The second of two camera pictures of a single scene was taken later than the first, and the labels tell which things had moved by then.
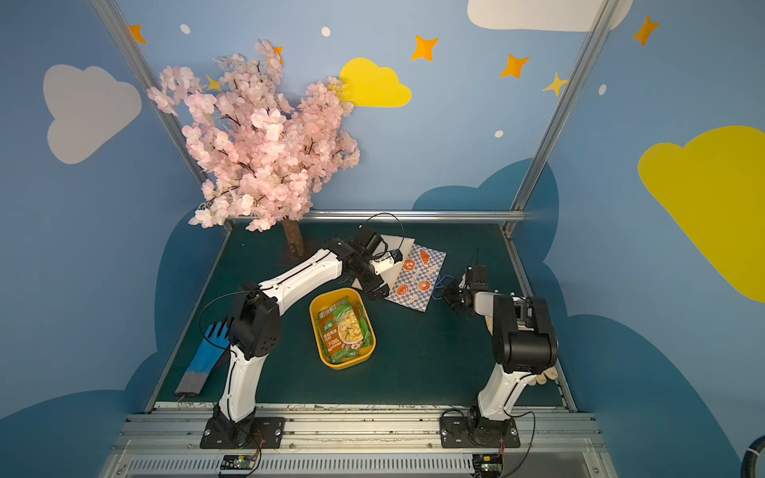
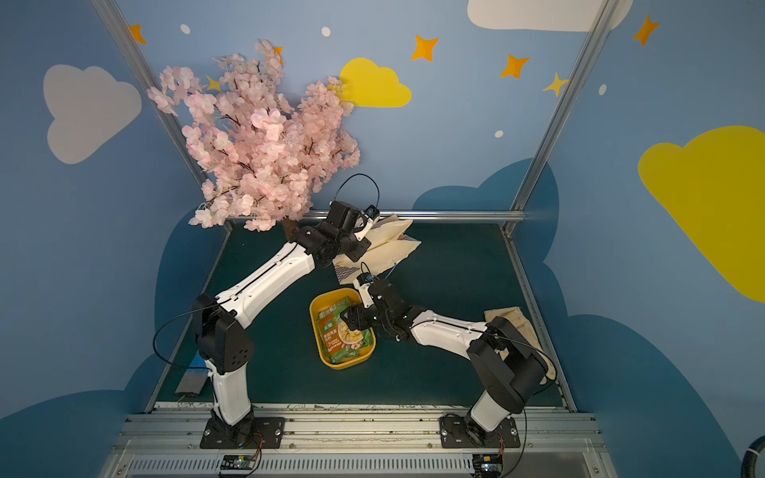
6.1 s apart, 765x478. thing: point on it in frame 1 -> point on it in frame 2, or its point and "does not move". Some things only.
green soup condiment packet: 344,331 does not move
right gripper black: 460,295 -> 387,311
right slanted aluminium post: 600,29 does not move
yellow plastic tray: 343,333 does not move
